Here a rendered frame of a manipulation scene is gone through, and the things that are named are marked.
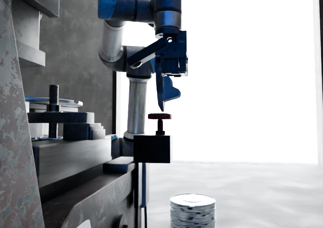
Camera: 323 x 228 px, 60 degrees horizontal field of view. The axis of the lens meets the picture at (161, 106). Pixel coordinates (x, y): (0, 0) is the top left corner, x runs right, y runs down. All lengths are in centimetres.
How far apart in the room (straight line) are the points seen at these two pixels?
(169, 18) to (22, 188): 55
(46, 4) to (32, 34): 8
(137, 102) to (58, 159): 81
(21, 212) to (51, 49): 582
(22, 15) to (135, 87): 66
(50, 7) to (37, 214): 49
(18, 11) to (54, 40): 546
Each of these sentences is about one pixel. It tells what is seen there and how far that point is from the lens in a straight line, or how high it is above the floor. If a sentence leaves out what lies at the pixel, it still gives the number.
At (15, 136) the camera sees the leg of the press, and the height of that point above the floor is 72.
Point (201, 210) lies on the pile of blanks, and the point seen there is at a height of 22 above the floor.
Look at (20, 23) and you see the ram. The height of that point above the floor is 94.
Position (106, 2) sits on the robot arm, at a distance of 84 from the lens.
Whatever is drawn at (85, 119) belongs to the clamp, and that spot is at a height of 74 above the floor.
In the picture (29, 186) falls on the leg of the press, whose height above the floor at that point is 67.
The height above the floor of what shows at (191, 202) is 25.
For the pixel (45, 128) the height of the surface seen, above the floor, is 72.
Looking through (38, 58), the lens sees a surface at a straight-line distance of 65.
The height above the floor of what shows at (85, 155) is 67.
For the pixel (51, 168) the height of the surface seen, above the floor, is 67.
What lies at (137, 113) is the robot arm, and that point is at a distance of 125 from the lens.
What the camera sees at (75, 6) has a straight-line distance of 614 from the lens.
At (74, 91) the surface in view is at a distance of 571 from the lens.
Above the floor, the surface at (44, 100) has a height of 78.
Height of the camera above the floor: 73
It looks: 3 degrees up
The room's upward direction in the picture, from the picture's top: straight up
